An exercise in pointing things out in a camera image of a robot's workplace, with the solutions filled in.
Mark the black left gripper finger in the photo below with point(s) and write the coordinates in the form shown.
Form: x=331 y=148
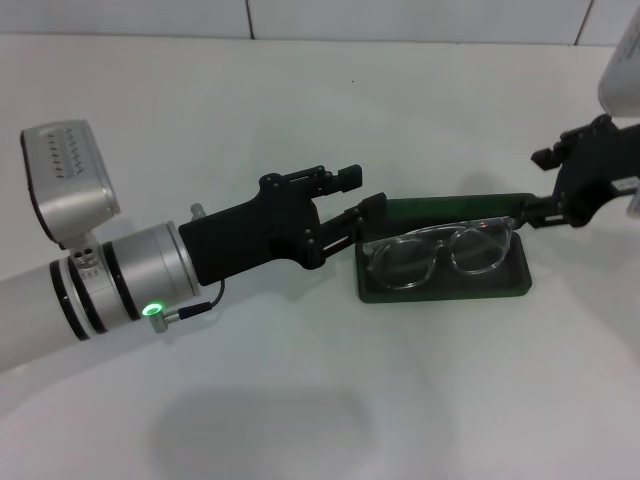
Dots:
x=372 y=207
x=349 y=179

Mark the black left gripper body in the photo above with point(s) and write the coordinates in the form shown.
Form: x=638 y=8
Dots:
x=250 y=235

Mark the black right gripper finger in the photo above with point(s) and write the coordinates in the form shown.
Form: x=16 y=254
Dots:
x=537 y=210
x=550 y=157

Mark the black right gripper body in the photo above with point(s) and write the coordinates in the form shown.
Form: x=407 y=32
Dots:
x=592 y=170

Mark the green glasses case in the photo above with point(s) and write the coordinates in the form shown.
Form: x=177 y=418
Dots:
x=450 y=205

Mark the clear frame glasses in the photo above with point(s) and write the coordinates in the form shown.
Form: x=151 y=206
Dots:
x=442 y=250

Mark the right gripper silver plug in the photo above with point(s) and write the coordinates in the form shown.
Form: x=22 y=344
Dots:
x=635 y=206

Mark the gripper silver plug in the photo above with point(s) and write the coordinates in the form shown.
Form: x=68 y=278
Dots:
x=635 y=206
x=198 y=211

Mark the left gripper silver plug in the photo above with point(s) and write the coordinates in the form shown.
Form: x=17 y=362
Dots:
x=198 y=211

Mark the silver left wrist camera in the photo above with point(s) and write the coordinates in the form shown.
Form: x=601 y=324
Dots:
x=70 y=185

